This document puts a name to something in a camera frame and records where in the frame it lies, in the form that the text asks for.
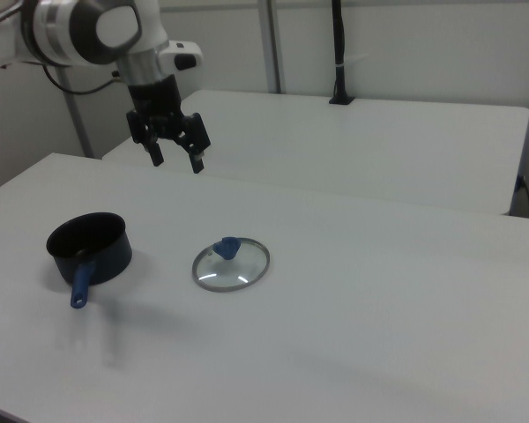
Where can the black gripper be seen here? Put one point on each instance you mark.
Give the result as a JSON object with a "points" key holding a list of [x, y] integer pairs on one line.
{"points": [[155, 99]]}

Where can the dark blue saucepan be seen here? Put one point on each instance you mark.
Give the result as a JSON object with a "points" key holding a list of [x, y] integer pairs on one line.
{"points": [[110, 260]]}

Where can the white side table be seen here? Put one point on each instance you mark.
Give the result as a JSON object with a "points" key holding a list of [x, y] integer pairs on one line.
{"points": [[335, 145]]}

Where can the thin grey partition post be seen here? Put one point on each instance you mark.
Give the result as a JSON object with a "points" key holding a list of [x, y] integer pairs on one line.
{"points": [[77, 119]]}

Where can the glass lid with blue knob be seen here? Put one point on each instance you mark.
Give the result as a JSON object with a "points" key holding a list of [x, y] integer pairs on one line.
{"points": [[226, 249]]}

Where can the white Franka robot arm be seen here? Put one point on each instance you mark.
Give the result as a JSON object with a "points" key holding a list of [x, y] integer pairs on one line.
{"points": [[145, 26]]}

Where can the black camera stand pole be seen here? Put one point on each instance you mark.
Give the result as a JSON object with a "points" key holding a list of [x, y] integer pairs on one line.
{"points": [[339, 44]]}

